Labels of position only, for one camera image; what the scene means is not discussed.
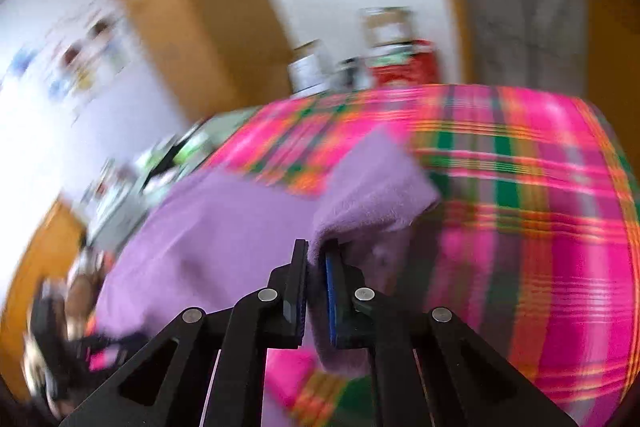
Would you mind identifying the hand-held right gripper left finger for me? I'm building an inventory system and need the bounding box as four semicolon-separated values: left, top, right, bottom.
59;239;309;427

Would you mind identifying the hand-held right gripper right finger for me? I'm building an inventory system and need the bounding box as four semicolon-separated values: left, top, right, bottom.
324;240;577;427

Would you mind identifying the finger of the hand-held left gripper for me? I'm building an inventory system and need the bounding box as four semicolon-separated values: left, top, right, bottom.
75;331;147;359

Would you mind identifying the purple fleece towel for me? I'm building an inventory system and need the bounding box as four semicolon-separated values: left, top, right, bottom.
95;127;441;427

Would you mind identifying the wooden headboard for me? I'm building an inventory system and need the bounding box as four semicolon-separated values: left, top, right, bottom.
0;202;86;403

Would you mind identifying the grey drawer cabinet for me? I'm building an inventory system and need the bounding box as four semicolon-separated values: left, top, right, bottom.
90;187;151;248

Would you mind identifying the pink plaid bed sheet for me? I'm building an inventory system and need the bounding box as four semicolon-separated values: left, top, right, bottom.
90;84;640;427

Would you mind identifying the white box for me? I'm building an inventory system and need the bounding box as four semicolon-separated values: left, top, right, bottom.
287;39;326;92

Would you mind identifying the red bag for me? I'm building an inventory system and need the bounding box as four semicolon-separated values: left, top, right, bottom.
372;39;441;88

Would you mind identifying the cardboard box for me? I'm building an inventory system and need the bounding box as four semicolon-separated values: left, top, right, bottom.
360;7;413;58

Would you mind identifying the wooden wardrobe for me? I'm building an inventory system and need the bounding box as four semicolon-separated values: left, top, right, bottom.
110;0;296;118

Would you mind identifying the cartoon wall sticker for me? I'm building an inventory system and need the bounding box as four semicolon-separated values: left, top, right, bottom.
0;2;131;108

